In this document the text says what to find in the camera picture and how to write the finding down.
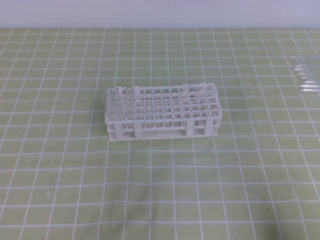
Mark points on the spare glass tube rear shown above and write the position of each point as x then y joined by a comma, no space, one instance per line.
305,60

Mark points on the clear glass test tube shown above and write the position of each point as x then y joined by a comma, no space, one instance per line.
130,103

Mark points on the green checkered tablecloth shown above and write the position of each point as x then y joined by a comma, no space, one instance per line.
61,179

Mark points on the glass tube in rack corner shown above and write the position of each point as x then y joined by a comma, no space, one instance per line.
114,100

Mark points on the white plastic test tube rack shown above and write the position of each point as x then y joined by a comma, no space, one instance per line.
165,112

